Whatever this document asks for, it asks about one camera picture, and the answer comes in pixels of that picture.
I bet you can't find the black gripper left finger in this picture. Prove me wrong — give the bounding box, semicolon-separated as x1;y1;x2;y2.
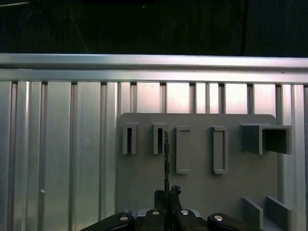
79;189;167;231

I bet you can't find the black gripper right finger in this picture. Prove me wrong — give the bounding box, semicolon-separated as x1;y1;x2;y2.
168;185;265;231

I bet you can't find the grey plastic parts rack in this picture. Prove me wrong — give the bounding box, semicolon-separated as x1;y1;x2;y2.
117;112;295;231

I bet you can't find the RAM stick with black chips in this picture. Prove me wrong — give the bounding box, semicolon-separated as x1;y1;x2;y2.
163;129;171;210

